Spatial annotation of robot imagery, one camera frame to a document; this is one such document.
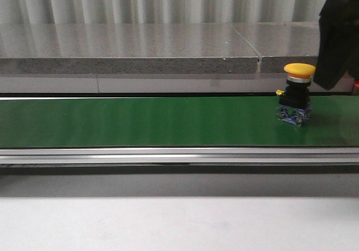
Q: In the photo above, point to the aluminium conveyor frame rail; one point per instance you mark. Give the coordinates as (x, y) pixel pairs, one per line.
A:
(181, 156)

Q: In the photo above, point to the white cabinet panel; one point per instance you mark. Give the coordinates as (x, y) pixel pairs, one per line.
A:
(158, 83)

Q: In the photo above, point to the green conveyor belt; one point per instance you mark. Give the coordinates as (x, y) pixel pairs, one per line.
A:
(174, 121)

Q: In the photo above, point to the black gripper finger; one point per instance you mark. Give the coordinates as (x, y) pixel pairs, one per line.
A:
(338, 50)

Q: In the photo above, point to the yellow mushroom push button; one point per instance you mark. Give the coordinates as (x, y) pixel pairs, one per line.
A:
(294, 101)

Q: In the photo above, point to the grey stone countertop slab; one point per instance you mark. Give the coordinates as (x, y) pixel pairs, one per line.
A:
(124, 49)

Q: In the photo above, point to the white pleated curtain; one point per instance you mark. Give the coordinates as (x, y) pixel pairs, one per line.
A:
(157, 11)

